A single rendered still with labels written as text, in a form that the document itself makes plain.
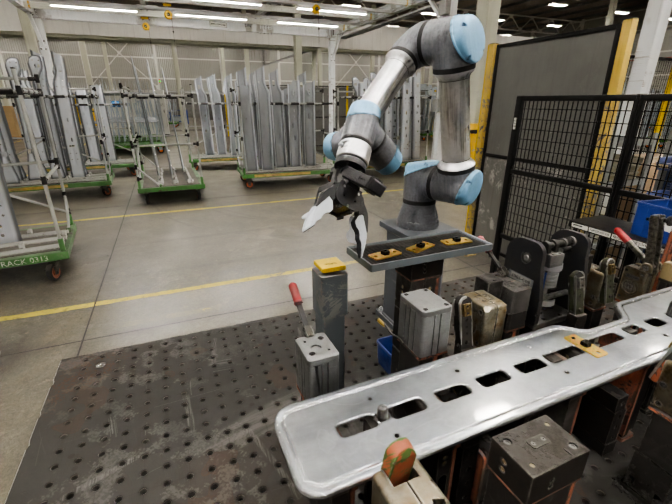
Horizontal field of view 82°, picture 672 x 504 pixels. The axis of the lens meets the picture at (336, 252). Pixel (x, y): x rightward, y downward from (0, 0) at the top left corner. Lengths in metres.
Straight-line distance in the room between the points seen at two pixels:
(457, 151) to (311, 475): 0.96
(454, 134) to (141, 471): 1.21
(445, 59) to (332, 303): 0.71
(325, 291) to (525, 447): 0.49
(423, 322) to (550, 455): 0.32
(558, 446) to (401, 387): 0.27
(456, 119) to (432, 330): 0.63
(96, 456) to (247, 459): 0.38
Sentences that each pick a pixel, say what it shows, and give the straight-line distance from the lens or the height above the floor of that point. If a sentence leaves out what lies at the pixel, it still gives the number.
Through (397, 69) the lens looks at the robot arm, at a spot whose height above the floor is 1.60.
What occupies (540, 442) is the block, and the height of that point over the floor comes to 1.03.
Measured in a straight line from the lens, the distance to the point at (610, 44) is 3.40.
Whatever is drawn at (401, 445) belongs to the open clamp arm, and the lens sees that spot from 0.56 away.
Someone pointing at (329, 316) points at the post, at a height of 1.03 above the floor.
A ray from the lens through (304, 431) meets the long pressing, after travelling 0.72.
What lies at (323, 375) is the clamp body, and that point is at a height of 1.02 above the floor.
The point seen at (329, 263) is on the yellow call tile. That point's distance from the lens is 0.93.
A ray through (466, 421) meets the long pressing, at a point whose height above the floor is 1.00.
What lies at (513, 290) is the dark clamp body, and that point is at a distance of 1.08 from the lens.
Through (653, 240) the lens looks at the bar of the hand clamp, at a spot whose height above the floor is 1.14.
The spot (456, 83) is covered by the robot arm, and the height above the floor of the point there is 1.57.
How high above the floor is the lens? 1.52
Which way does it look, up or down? 21 degrees down
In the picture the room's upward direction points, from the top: straight up
